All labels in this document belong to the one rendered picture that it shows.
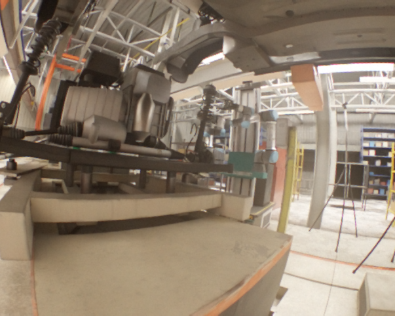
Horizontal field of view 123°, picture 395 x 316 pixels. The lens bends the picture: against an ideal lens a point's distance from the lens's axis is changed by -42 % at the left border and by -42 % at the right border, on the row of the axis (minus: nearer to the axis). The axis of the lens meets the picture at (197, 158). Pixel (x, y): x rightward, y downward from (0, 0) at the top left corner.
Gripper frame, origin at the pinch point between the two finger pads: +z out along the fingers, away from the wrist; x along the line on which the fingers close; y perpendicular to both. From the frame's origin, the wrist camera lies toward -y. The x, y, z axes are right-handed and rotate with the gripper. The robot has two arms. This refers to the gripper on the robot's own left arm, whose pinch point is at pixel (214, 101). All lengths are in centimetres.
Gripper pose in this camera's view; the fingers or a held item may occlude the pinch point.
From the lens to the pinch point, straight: 162.6
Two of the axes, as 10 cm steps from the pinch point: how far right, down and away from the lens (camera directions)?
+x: -2.2, 9.7, 0.7
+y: 0.7, 0.9, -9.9
